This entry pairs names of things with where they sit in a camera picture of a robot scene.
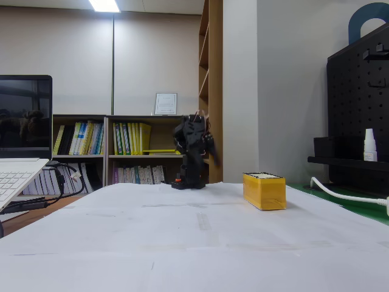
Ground yellow box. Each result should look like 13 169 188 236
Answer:
242 172 287 211

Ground flat yellow folder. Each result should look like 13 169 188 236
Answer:
142 148 180 156

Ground tall wooden shelf unit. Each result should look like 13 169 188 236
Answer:
198 0 224 184

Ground framed white certificate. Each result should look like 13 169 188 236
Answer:
154 92 179 116

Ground low wooden bookshelf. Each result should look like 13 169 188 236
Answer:
52 114 107 195
105 114 201 186

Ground pastel spined booklets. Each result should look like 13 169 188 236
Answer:
112 165 167 185

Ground white paper table cover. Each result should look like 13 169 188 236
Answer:
0 181 389 292

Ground books with yellow blue spines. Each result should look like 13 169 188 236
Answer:
53 120 105 156

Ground black pegboard organizer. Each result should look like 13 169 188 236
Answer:
307 23 389 197

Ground white dropper bottle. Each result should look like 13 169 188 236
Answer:
363 128 379 162

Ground white spined volumes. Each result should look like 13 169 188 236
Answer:
22 162 94 195

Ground rectangular ceiling light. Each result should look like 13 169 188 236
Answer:
88 0 120 13

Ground white laptop with dark screen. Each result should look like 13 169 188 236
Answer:
0 75 53 214

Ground dark blue arch shape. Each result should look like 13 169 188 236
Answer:
348 2 389 45

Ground yellow ring binders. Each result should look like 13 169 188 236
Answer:
112 122 152 156

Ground white power strip cable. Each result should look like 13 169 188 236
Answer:
310 177 389 205

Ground black laptop cable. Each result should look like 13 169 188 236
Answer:
42 162 86 203

